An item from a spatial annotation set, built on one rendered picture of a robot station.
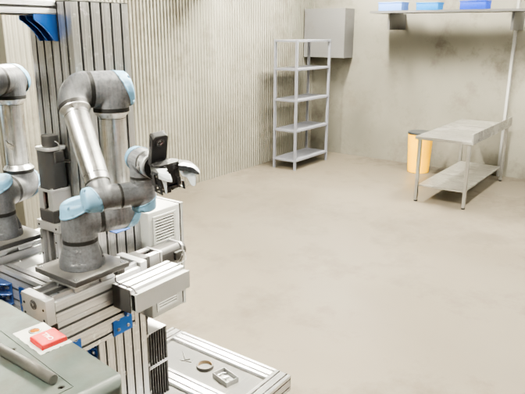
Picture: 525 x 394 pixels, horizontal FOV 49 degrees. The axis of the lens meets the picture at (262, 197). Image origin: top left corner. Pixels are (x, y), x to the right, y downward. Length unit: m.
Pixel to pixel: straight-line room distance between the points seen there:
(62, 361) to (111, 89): 0.92
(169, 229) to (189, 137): 5.00
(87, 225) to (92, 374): 0.79
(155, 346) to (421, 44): 6.93
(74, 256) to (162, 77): 5.15
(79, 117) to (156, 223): 0.70
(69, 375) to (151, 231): 1.17
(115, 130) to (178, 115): 5.28
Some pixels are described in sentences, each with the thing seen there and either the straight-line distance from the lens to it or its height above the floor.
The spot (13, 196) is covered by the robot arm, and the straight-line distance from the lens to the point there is 2.40.
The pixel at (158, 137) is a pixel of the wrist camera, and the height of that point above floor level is 1.66.
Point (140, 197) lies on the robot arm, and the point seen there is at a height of 1.46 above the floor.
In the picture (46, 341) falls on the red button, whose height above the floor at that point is 1.27.
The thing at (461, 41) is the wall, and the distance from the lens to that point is 8.67.
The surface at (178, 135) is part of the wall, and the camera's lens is 7.24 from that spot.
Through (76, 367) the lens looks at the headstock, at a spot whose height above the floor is 1.26.
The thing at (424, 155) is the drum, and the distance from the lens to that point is 8.37.
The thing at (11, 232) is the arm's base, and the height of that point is 1.19.
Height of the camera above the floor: 1.93
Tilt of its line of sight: 16 degrees down
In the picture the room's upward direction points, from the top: straight up
